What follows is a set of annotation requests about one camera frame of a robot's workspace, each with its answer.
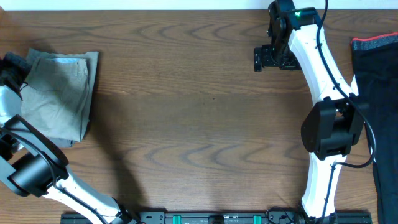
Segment folded grey trousers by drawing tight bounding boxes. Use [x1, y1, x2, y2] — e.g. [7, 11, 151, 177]
[26, 48, 75, 147]

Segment left black camera cable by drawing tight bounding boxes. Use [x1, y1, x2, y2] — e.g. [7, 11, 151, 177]
[0, 127, 106, 224]

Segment light khaki shorts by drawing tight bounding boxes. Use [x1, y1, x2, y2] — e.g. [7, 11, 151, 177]
[21, 52, 99, 143]

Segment black camera cable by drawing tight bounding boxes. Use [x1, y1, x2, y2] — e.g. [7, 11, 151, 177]
[0, 127, 106, 224]
[315, 0, 377, 224]

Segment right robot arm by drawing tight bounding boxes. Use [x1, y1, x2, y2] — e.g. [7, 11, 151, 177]
[254, 0, 372, 223]

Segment black garment with red waistband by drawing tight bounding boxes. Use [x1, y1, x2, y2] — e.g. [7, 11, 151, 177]
[351, 32, 397, 223]

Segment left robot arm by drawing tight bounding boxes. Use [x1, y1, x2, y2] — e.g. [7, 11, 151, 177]
[1, 52, 141, 223]

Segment right black camera cable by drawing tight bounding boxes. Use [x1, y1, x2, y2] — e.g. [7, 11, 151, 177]
[315, 0, 377, 224]

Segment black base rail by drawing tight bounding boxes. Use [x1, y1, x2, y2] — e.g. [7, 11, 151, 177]
[60, 210, 373, 224]

